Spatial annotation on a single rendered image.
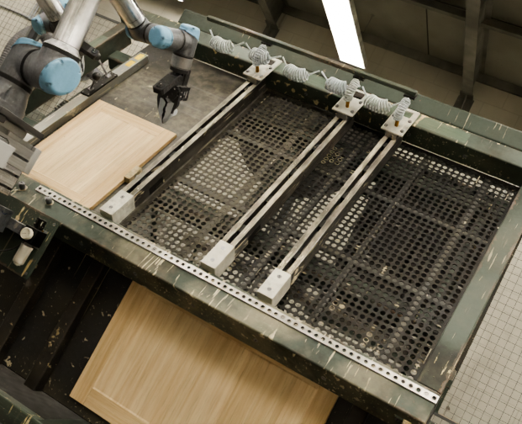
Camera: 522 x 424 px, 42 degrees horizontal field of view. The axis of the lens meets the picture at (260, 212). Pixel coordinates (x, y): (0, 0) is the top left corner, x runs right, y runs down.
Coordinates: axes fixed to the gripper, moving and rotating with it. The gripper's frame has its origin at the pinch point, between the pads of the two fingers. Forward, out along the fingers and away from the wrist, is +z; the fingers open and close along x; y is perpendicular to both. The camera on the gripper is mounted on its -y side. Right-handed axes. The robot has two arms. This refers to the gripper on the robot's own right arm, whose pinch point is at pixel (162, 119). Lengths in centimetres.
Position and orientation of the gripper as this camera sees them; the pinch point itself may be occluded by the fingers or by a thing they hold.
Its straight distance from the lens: 257.3
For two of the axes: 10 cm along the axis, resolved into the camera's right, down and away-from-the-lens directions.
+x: -8.5, -4.0, 3.5
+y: 4.4, -1.7, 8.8
